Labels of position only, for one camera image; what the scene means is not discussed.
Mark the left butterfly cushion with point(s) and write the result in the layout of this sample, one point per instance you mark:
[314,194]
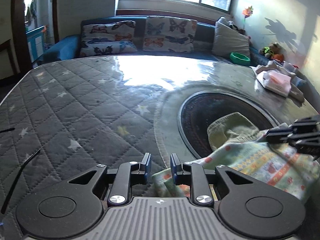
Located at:
[107,39]

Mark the beige folded garment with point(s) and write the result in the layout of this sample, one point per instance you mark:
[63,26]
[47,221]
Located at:
[296,82]

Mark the blue sofa bench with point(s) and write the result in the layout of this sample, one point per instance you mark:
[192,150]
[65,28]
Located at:
[69,47]

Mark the butterfly cushion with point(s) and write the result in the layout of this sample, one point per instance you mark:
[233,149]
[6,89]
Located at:
[169,34]
[107,39]

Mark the grey pillow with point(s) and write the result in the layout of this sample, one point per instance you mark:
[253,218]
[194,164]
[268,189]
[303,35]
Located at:
[227,40]

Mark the green bowl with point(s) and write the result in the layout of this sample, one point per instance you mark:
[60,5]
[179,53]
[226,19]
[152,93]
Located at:
[240,59]

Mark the right butterfly cushion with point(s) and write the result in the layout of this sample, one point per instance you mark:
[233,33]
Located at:
[169,34]

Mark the round induction cooktop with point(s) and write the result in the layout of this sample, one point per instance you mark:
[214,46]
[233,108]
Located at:
[207,120]

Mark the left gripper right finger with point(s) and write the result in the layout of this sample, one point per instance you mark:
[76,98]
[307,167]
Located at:
[193,175]

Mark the teddy bear toy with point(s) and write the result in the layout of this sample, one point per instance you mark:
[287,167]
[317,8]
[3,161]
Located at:
[272,52]

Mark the pink tissue pack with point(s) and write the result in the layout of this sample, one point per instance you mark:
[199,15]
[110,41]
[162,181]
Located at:
[277,82]

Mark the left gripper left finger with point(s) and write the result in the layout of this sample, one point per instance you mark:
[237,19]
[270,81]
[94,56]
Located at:
[128,175]

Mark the colourful pinwheel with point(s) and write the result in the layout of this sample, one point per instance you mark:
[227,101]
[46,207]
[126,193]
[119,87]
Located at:
[247,13]

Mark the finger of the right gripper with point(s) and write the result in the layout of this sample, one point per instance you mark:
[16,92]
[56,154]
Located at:
[278,135]

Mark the colourful patterned children's shirt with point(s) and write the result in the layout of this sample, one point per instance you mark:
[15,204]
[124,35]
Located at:
[278,165]

